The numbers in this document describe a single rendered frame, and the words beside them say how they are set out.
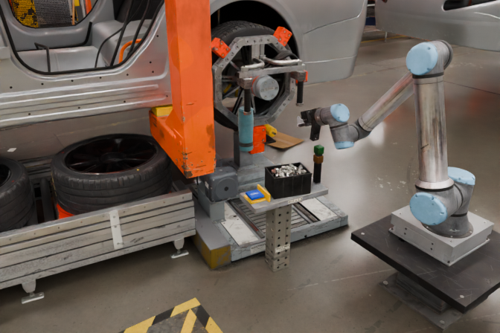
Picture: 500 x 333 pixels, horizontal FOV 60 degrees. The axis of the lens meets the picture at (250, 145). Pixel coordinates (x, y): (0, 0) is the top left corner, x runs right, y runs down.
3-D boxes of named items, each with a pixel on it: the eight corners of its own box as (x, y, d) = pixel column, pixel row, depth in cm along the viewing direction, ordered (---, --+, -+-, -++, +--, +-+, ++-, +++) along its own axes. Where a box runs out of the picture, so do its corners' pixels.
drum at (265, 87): (262, 91, 270) (263, 68, 264) (280, 99, 252) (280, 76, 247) (242, 94, 264) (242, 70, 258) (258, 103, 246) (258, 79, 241)
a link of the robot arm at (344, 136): (361, 143, 212) (354, 119, 212) (347, 149, 205) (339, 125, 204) (346, 146, 220) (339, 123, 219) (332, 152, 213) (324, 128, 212)
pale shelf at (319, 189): (309, 180, 237) (309, 175, 236) (328, 194, 224) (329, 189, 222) (239, 198, 220) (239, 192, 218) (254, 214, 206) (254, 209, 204)
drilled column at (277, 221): (280, 256, 243) (282, 191, 226) (289, 267, 235) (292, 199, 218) (264, 262, 239) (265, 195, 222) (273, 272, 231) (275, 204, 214)
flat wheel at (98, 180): (137, 156, 301) (133, 124, 292) (194, 189, 258) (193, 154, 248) (39, 189, 259) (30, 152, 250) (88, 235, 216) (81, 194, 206)
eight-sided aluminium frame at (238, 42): (289, 116, 286) (292, 32, 264) (294, 119, 280) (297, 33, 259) (212, 130, 263) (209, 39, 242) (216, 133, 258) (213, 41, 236)
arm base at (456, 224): (475, 225, 201) (480, 207, 197) (456, 241, 189) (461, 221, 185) (437, 208, 214) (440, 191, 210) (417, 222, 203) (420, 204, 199)
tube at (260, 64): (255, 62, 253) (255, 44, 249) (271, 69, 237) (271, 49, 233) (228, 65, 246) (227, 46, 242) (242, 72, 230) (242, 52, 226)
